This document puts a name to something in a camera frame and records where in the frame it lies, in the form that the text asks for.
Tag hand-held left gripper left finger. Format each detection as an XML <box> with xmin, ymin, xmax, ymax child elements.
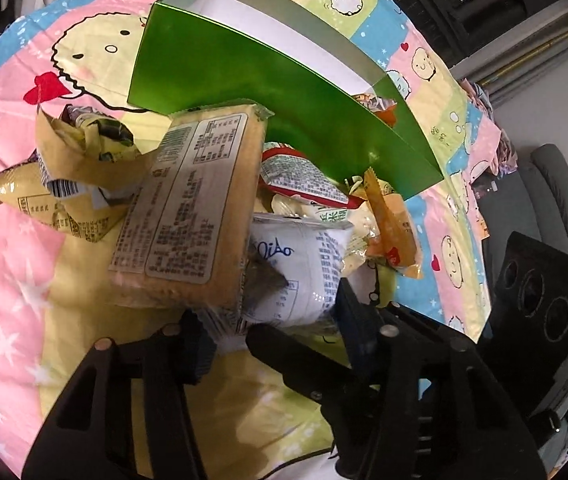
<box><xmin>20</xmin><ymin>311</ymin><xmax>215</xmax><ymax>480</ymax></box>

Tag dark window frame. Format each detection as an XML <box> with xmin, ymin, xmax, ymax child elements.
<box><xmin>379</xmin><ymin>0</ymin><xmax>568</xmax><ymax>81</ymax></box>

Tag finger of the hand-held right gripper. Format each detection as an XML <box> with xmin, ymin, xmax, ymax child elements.
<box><xmin>245</xmin><ymin>324</ymin><xmax>379</xmax><ymax>480</ymax></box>

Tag grey sofa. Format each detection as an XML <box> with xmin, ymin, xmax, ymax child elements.
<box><xmin>478</xmin><ymin>144</ymin><xmax>568</xmax><ymax>281</ymax></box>

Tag pale yellow snack packet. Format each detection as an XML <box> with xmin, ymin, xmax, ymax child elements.
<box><xmin>264</xmin><ymin>192</ymin><xmax>379</xmax><ymax>276</ymax></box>

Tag tan biscuit pack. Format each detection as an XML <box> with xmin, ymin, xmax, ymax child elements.
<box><xmin>108</xmin><ymin>102</ymin><xmax>272</xmax><ymax>326</ymax></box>

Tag small dark device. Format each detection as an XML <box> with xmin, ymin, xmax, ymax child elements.
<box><xmin>474</xmin><ymin>175</ymin><xmax>500</xmax><ymax>202</ymax></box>

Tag printed cartoon blanket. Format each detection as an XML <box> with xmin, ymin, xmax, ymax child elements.
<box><xmin>0</xmin><ymin>0</ymin><xmax>519</xmax><ymax>480</ymax></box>

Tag red and white snack packet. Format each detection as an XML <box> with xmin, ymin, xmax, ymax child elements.
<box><xmin>259</xmin><ymin>141</ymin><xmax>365</xmax><ymax>211</ymax></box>

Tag orange owl print snack packet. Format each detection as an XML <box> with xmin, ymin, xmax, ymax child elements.
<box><xmin>354</xmin><ymin>92</ymin><xmax>402</xmax><ymax>128</ymax></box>

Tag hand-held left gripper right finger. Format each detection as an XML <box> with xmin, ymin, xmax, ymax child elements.
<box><xmin>335</xmin><ymin>279</ymin><xmax>548</xmax><ymax>480</ymax></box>

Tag green cardboard box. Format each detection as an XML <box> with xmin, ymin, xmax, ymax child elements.
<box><xmin>127</xmin><ymin>0</ymin><xmax>444</xmax><ymax>201</ymax></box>

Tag crumpled yellow snack packet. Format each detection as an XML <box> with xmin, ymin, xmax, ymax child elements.
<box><xmin>34</xmin><ymin>105</ymin><xmax>159</xmax><ymax>211</ymax></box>

